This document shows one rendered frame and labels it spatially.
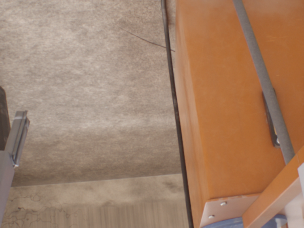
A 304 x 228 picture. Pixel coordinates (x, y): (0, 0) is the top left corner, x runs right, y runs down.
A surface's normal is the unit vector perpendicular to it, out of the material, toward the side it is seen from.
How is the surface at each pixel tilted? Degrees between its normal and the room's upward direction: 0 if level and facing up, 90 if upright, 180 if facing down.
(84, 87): 0
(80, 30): 0
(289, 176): 90
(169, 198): 90
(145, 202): 90
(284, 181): 90
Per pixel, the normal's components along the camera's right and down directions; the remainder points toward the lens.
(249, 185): -0.04, -0.41
